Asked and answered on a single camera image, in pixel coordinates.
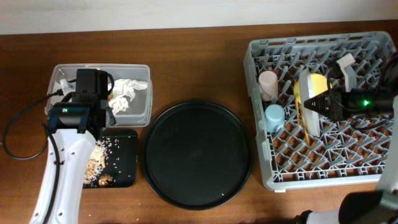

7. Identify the grey dishwasher rack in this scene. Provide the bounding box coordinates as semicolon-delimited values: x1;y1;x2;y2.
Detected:
243;31;396;192

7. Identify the yellow bowl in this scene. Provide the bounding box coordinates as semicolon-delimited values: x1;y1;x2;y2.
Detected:
294;73;328;103

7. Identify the pink plastic cup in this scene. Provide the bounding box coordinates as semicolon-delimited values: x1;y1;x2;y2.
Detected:
258;71;278;101

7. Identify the black rectangular tray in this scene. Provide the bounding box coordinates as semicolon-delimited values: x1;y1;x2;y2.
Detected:
98;129;139;188

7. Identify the clear plastic waste bin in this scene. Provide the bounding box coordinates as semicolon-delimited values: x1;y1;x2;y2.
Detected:
47;63;152;128

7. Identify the blue plastic cup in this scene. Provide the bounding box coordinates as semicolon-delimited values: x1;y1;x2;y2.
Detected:
264;105;285;133

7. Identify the grey round plate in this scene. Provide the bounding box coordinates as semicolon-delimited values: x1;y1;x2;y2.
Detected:
298;68;320;137

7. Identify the white tissue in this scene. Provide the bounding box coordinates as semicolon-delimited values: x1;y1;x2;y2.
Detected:
108;79;148;115

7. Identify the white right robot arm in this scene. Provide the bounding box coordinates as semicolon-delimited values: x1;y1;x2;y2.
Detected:
294;88;397;224

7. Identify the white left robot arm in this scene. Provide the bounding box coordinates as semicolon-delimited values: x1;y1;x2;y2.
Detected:
30;93;116;223

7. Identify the food scraps and rice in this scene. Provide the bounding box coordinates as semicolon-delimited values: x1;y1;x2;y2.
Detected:
83;137;120;188

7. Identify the round black serving tray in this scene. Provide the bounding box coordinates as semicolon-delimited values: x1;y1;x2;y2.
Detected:
141;100;254;210

